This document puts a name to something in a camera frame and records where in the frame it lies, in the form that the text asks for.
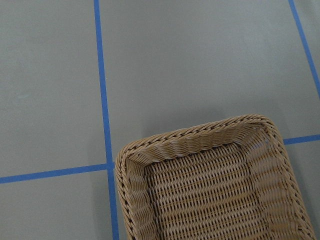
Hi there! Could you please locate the brown wicker basket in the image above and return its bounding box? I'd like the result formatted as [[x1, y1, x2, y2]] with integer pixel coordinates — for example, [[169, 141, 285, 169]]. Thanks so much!
[[115, 114, 316, 240]]

